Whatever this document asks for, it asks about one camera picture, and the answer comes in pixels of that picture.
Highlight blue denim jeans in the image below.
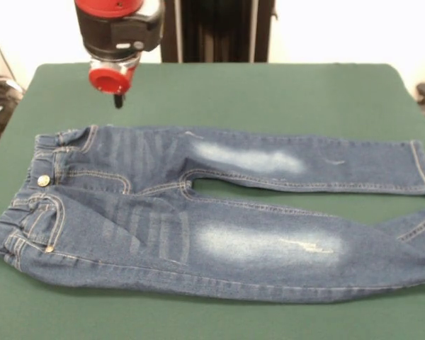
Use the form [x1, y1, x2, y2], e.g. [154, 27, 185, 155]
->
[0, 123, 425, 306]

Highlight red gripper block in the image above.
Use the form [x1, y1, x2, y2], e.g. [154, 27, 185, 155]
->
[88, 63, 137, 110]

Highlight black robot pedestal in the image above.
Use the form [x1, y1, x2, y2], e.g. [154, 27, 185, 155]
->
[155, 0, 279, 64]

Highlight dark green table cloth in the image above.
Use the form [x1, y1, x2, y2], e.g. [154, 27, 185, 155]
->
[0, 62, 425, 340]

